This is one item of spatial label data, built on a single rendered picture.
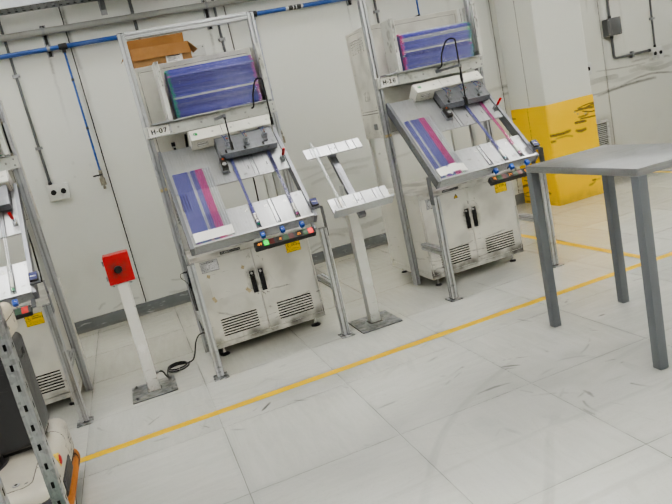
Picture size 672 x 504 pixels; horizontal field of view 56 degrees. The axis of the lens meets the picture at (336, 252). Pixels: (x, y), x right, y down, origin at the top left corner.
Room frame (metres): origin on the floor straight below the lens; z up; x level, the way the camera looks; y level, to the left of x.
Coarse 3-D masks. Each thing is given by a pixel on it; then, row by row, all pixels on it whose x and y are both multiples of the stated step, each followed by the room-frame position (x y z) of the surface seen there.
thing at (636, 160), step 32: (576, 160) 2.76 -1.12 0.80; (608, 160) 2.57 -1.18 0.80; (640, 160) 2.41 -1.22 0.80; (608, 192) 3.01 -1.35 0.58; (640, 192) 2.26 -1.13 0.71; (544, 224) 2.90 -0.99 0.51; (608, 224) 3.03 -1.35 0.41; (640, 224) 2.27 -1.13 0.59; (544, 256) 2.90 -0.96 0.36; (640, 256) 2.29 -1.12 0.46; (544, 288) 2.93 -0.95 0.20
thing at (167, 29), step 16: (224, 16) 3.87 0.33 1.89; (240, 16) 3.91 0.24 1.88; (128, 32) 3.71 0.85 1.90; (144, 32) 3.75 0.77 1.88; (160, 32) 3.76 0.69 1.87; (256, 48) 3.84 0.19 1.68; (256, 64) 3.99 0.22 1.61; (160, 80) 3.67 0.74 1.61; (160, 96) 3.78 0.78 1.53; (208, 112) 3.74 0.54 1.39; (160, 128) 3.69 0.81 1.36; (320, 208) 3.48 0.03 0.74
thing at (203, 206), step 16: (176, 176) 3.56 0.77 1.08; (192, 176) 3.57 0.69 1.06; (208, 176) 3.57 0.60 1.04; (192, 192) 3.48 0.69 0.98; (208, 192) 3.49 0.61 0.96; (192, 208) 3.40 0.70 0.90; (208, 208) 3.41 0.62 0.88; (224, 208) 3.41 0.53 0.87; (192, 224) 3.33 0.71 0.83; (208, 224) 3.33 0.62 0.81; (224, 224) 3.34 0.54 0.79; (208, 240) 3.26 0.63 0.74
